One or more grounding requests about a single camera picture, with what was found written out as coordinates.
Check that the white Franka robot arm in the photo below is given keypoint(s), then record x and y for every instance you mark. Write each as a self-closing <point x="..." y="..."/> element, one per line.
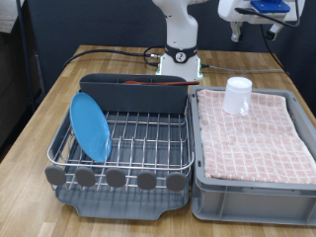
<point x="179" y="29"/>

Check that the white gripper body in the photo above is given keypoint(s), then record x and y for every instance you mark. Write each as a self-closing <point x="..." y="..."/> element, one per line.
<point x="243" y="13"/>

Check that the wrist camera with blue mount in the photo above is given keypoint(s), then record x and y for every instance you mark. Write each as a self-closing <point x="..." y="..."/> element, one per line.
<point x="270" y="7"/>

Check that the dark partition panel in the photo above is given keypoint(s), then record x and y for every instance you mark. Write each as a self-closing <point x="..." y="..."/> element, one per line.
<point x="82" y="23"/>

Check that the pink checked towel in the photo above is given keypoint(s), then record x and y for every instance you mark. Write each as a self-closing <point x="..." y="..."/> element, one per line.
<point x="250" y="141"/>

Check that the grey plastic crate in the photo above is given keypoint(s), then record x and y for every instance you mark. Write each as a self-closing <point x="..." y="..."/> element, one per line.
<point x="230" y="204"/>

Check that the dark metal pole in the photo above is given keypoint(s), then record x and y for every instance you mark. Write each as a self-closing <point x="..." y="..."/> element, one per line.
<point x="25" y="49"/>

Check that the brown wooden spoon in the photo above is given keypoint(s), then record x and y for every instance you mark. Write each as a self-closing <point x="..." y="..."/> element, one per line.
<point x="154" y="83"/>

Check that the blue plate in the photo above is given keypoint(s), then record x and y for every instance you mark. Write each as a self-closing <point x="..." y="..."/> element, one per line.
<point x="89" y="128"/>

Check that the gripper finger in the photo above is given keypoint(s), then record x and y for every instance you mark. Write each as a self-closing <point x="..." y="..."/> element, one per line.
<point x="235" y="32"/>
<point x="274" y="32"/>

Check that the white mug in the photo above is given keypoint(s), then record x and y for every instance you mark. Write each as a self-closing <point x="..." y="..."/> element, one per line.
<point x="234" y="97"/>

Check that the grey plastic drain tray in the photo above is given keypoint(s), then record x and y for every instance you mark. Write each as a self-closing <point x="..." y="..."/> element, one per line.
<point x="108" y="205"/>

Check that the dark grey cutlery holder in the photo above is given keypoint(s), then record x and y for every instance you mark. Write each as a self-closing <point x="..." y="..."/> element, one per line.
<point x="131" y="95"/>

